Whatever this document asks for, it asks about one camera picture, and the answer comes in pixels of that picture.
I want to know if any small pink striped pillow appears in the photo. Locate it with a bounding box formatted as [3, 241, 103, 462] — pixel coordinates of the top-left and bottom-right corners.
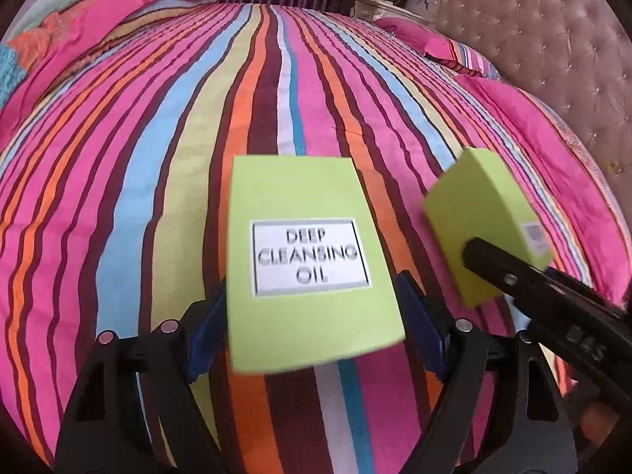
[374, 17, 500, 81]

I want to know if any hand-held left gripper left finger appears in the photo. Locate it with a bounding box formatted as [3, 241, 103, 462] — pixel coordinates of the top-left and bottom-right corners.
[53, 290, 233, 474]

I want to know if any beige tufted headboard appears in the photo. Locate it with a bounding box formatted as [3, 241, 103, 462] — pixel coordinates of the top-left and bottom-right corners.
[433, 0, 632, 186]

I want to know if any pink folded quilt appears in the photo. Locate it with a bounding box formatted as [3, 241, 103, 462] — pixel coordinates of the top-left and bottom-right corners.
[0, 0, 229, 134]

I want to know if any green box with white label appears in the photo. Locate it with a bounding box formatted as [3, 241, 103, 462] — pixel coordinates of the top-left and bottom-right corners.
[226, 154, 408, 373]

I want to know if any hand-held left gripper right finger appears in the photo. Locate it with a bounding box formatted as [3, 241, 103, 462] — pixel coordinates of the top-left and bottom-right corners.
[395, 271, 579, 474]

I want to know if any striped bed sheet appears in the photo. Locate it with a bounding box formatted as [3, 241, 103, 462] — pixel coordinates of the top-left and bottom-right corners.
[0, 2, 620, 474]

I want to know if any green box with barcode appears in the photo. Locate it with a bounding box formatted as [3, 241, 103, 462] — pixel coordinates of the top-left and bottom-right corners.
[422, 147, 554, 309]

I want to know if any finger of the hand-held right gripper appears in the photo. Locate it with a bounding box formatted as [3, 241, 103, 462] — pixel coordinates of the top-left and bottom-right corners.
[543, 267, 624, 318]
[461, 238, 564, 309]

